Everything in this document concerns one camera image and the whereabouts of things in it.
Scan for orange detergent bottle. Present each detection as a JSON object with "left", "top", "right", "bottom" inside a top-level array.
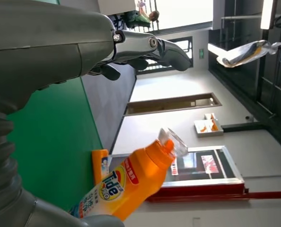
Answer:
[
  {"left": 91, "top": 149, "right": 110, "bottom": 186},
  {"left": 69, "top": 128, "right": 189, "bottom": 222}
]

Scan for green table mat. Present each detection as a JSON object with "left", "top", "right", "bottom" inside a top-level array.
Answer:
[{"left": 7, "top": 0, "right": 104, "bottom": 212}]

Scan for person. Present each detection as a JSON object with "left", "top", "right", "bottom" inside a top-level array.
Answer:
[{"left": 122, "top": 0, "right": 160, "bottom": 29}]

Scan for dark framed window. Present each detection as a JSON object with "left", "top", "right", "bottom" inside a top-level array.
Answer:
[{"left": 135, "top": 36, "right": 193, "bottom": 75}]

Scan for white tray orange items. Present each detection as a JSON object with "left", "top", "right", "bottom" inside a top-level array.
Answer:
[{"left": 194, "top": 113, "right": 224, "bottom": 139}]

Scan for red white display stand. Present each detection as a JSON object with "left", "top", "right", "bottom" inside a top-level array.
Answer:
[{"left": 147, "top": 145, "right": 250, "bottom": 203}]

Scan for clear plastic wrapped bundle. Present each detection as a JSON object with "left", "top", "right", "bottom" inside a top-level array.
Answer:
[{"left": 216, "top": 40, "right": 281, "bottom": 68}]

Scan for bright strip light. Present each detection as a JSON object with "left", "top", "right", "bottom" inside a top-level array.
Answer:
[{"left": 260, "top": 0, "right": 274, "bottom": 30}]

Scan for dark glass partition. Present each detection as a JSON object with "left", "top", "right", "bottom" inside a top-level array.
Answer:
[{"left": 208, "top": 0, "right": 281, "bottom": 154}]

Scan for brown rectangular frame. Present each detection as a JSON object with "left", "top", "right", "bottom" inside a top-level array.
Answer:
[{"left": 123, "top": 92, "right": 223, "bottom": 117}]

